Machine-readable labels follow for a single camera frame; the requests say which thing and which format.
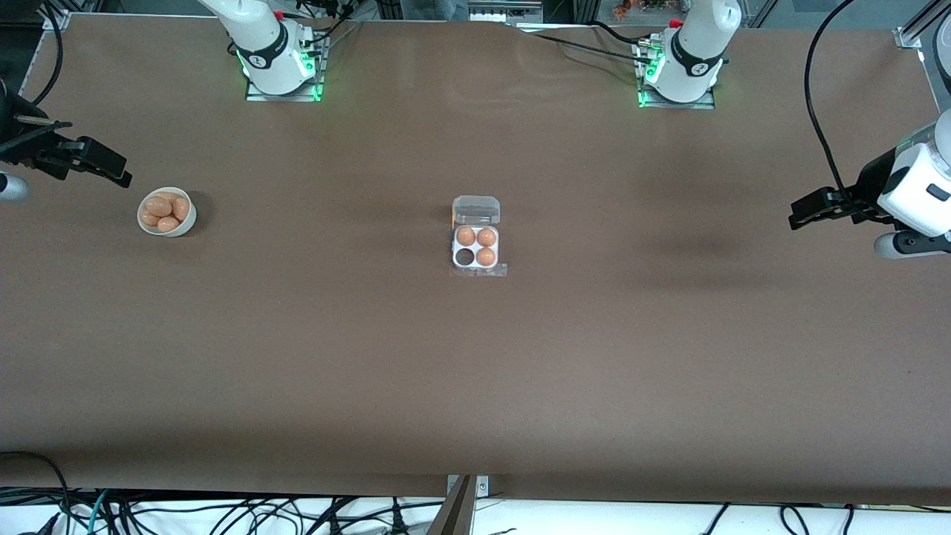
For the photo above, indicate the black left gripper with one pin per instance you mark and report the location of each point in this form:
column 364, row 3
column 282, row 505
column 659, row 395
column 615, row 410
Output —
column 864, row 190

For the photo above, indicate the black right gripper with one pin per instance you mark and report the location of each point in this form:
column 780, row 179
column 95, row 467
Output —
column 22, row 143

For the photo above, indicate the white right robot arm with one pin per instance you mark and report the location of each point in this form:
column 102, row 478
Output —
column 271, row 52

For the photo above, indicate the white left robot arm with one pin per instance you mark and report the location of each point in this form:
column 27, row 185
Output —
column 695, row 52

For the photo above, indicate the clear plastic egg carton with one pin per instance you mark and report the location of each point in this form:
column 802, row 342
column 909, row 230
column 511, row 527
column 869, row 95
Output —
column 475, row 210

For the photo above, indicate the white ceramic bowl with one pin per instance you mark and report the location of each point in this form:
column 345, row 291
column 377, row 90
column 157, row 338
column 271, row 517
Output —
column 183, row 229

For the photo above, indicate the orange background items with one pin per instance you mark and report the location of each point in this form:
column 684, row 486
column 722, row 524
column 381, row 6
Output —
column 624, row 7

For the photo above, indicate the person in blue clothing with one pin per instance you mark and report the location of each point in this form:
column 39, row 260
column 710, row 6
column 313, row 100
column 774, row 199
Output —
column 438, row 9

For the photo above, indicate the white power strip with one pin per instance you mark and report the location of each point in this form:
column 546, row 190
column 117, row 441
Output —
column 505, row 11

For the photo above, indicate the aluminium frame profile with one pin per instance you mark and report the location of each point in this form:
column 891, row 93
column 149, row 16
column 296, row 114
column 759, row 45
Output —
column 56, row 16
column 917, row 30

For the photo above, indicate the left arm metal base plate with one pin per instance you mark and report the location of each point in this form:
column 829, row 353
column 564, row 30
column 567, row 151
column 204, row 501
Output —
column 676, row 105

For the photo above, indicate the small metal table bracket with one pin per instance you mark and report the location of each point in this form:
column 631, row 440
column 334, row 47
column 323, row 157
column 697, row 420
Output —
column 483, row 487

